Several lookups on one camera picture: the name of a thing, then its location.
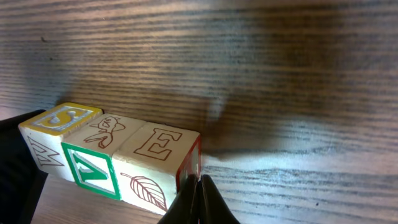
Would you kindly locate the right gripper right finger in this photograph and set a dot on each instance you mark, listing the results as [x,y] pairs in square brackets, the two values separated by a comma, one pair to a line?
[198,202]

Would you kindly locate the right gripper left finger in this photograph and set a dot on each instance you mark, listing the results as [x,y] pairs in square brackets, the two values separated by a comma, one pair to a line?
[21,181]

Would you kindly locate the wooden block letter W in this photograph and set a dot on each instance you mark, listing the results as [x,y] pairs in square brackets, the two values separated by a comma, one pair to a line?
[44,133]

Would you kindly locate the wooden block leaf picture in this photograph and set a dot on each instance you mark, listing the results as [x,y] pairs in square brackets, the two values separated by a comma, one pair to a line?
[154,163]

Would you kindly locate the green block letter V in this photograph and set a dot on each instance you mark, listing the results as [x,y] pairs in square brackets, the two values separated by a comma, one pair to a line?
[89,152]

